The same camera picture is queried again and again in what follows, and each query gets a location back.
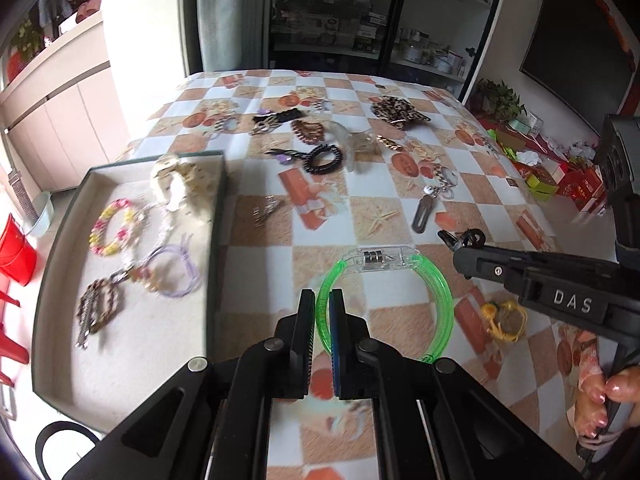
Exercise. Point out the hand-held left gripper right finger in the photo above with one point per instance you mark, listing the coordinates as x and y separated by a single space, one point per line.
336 350

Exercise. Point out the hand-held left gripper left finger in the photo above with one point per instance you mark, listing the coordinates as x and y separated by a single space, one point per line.
305 350

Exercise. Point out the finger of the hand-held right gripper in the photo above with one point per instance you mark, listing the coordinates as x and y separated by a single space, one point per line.
490 265

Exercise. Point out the small black hair claw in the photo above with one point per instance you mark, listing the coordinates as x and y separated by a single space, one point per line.
470 236

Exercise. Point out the green transparent bangle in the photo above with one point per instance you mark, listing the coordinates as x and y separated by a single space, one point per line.
380 260

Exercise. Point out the grey shallow box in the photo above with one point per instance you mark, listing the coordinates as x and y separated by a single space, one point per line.
145 350

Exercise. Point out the person's right hand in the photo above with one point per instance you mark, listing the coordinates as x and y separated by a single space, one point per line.
620 387

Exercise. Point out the pile of gift boxes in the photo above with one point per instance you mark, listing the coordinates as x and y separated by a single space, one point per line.
550 170

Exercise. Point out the green leafy potted plant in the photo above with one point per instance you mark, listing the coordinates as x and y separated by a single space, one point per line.
500 100

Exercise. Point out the clear plastic hair claw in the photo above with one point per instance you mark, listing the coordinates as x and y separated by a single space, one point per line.
357 145

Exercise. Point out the leopard print scrunchie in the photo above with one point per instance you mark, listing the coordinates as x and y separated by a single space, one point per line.
397 110

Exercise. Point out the black clip with purple charm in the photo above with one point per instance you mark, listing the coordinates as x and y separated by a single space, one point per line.
284 155

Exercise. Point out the glass door display cabinet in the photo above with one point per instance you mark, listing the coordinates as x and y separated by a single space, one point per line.
375 15

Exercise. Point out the light blue basin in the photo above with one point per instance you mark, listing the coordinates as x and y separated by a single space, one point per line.
42 215

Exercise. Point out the red plastic chair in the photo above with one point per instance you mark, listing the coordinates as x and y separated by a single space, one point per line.
10 330

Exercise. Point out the red plastic bucket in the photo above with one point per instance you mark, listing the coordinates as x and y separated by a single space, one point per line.
15 255

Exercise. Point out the white low cabinet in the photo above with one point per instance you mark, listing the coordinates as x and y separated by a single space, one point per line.
60 120

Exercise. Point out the grey curtain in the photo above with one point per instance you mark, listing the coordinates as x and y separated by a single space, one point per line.
230 15

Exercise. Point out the pink slippers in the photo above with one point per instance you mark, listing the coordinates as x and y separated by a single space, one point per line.
87 10

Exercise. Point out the yellow flowering potted plant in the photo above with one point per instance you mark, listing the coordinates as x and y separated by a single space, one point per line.
25 40

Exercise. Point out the dark wall board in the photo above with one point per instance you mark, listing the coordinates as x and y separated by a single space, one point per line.
575 45

